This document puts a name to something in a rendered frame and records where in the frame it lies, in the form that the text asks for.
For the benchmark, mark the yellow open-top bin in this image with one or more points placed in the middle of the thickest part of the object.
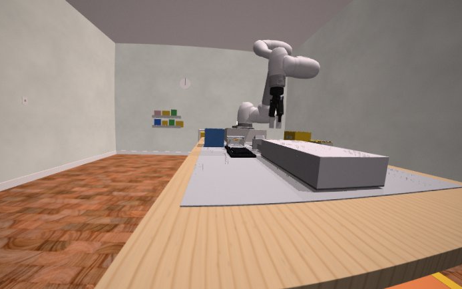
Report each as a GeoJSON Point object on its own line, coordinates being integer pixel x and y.
{"type": "Point", "coordinates": [297, 136]}

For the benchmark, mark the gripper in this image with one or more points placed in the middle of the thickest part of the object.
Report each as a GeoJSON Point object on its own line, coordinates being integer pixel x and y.
{"type": "Point", "coordinates": [276, 104]}

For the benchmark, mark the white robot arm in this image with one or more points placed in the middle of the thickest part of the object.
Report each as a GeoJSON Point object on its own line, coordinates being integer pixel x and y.
{"type": "Point", "coordinates": [280, 66]}

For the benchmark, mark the blue open bin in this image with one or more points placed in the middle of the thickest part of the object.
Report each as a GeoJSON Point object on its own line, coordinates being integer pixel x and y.
{"type": "Point", "coordinates": [213, 137]}

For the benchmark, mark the black multi-well assay plate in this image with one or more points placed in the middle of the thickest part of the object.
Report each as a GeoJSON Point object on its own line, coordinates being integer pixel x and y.
{"type": "Point", "coordinates": [240, 150]}

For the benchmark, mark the grey bench mat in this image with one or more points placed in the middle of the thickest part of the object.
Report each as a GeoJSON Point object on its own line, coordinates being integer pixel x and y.
{"type": "Point", "coordinates": [219, 180]}

